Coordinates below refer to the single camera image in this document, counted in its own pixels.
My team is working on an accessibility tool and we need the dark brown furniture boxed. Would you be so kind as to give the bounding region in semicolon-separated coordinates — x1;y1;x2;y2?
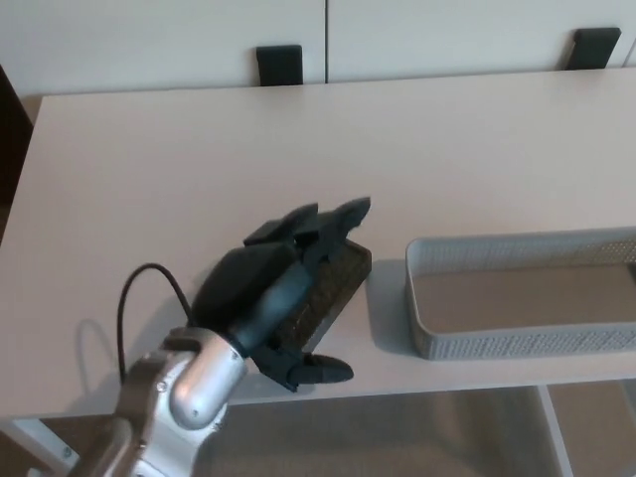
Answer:
0;64;34;208

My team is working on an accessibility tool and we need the white cabinet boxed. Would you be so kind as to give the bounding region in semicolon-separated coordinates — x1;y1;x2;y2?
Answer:
0;0;636;98

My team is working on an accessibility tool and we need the dark felt board eraser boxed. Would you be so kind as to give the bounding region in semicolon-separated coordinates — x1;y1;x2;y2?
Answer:
277;238;374;352

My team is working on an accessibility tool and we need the grey perforated tray container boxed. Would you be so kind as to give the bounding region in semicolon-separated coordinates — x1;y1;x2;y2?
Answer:
404;226;636;360

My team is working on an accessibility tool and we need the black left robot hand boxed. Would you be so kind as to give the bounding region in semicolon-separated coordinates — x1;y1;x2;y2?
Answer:
191;196;374;394

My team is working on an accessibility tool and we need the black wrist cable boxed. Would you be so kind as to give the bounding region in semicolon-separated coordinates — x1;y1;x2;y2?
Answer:
116;262;193;377

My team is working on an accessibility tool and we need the white desk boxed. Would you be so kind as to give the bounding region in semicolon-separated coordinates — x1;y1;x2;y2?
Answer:
0;67;636;477

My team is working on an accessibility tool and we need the black cabinet handle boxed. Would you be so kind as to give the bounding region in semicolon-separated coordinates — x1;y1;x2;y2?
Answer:
255;44;303;86
565;28;622;71

